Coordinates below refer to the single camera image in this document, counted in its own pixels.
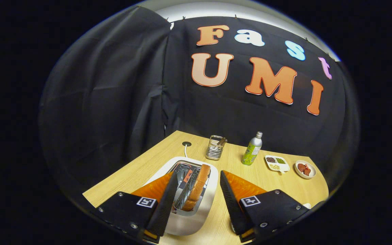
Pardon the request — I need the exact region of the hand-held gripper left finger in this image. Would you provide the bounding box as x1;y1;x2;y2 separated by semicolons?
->
92;169;183;244

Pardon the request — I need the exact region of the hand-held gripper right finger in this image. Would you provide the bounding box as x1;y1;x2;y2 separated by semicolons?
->
220;170;310;243

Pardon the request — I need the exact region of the toasted bread slice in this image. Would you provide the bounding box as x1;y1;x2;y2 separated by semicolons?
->
181;164;211;211

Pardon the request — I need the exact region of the white toaster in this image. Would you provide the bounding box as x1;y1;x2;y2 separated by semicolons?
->
142;157;219;236

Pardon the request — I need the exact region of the silver bottle with green label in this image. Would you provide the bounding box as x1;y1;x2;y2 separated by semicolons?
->
241;132;263;166

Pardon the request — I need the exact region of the white divided dish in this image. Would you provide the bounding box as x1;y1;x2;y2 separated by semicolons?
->
265;155;290;175

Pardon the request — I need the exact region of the white round plate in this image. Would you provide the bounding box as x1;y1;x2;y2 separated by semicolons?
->
294;160;317;179

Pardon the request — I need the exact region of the black backdrop cloth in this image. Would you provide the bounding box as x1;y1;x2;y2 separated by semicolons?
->
39;5;360;205

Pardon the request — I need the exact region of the metal wire utensil holder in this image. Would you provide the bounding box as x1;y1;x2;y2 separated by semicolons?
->
206;135;228;161

